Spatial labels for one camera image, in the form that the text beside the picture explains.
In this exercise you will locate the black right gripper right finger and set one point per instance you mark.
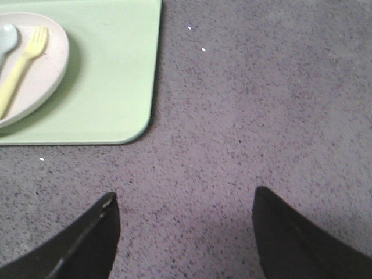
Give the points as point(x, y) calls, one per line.
point(291, 246)

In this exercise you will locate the yellow plastic fork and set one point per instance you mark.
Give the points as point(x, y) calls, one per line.
point(34, 48)

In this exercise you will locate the beige round plate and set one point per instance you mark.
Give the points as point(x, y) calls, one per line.
point(44, 73)

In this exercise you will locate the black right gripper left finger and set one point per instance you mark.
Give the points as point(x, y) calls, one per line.
point(85, 249)

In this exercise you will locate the light blue plastic spoon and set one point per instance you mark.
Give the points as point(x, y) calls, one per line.
point(9, 41)

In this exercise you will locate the light green plastic tray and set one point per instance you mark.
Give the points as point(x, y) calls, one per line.
point(106, 94)

